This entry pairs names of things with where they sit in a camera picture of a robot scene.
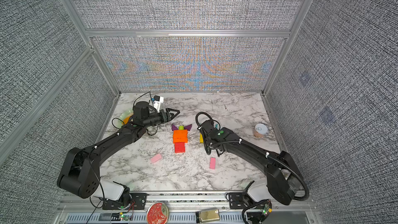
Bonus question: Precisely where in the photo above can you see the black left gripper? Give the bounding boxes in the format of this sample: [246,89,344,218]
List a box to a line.
[143,108,180,129]

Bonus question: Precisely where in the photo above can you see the orange block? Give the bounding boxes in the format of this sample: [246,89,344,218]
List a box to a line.
[173,139,188,144]
[174,130,188,135]
[173,133,188,140]

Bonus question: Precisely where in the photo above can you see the red block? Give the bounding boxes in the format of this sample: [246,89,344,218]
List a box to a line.
[174,143,185,150]
[175,147,186,153]

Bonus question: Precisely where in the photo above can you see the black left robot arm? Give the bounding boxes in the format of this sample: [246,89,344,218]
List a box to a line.
[57,101,180,201]

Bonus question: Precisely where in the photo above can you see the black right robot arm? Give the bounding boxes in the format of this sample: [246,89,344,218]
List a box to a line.
[198,119,310,205]

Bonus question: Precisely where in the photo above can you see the pink block right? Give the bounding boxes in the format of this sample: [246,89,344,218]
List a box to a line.
[209,157,216,170]

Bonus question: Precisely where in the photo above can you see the pink block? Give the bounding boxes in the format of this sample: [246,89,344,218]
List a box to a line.
[150,153,162,164]
[209,157,216,170]

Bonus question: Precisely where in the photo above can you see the white lidded cup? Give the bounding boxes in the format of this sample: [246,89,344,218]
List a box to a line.
[253,123,269,139]

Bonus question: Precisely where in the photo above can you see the toy orange slice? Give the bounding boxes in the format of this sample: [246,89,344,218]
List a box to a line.
[123,115,132,124]

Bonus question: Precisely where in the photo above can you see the pink block left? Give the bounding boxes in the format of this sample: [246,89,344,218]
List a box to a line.
[150,153,162,164]

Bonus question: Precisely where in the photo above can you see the green wavy plate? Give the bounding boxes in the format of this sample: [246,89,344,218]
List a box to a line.
[119,108,134,125]

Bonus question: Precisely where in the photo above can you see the gold metal box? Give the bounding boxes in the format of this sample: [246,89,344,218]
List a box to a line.
[195,208,221,224]

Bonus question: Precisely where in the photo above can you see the red round tin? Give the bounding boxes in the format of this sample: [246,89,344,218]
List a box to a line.
[146,202,170,224]

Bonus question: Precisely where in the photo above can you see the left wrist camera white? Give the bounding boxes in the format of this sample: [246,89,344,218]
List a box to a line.
[151,95,164,113]

